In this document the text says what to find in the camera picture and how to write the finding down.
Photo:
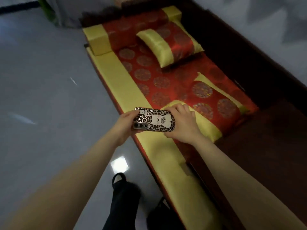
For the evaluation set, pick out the green object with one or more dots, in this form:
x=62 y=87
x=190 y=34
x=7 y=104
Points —
x=46 y=8

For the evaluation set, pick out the person's left thumb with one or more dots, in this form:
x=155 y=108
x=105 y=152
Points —
x=133 y=113

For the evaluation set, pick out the person's right forearm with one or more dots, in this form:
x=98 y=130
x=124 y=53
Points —
x=242 y=189

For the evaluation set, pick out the large red and yellow pillow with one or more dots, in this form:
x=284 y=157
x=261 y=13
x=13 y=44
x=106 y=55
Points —
x=215 y=105

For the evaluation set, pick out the small red and yellow pillow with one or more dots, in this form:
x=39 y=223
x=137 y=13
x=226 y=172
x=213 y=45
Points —
x=168 y=45

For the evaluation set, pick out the person's left forearm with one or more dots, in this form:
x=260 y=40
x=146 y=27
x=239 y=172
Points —
x=62 y=189

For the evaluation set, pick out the leopard print cased phone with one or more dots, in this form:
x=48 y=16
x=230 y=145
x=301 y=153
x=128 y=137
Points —
x=156 y=119

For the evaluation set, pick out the dark wooden sofa bench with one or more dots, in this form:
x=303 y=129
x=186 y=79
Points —
x=263 y=131

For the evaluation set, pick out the person's right thumb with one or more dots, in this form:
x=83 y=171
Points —
x=170 y=135

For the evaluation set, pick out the person's left hand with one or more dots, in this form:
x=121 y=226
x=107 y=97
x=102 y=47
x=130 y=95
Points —
x=122 y=128

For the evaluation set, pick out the red and yellow bolster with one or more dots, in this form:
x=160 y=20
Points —
x=124 y=28

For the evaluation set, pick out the red and yellow seat cushion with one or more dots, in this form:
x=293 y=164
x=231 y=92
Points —
x=148 y=79

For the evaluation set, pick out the person's right hand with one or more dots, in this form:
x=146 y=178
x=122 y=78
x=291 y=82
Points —
x=186 y=126

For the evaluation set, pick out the person's black trouser leg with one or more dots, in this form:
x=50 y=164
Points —
x=124 y=201
x=160 y=217

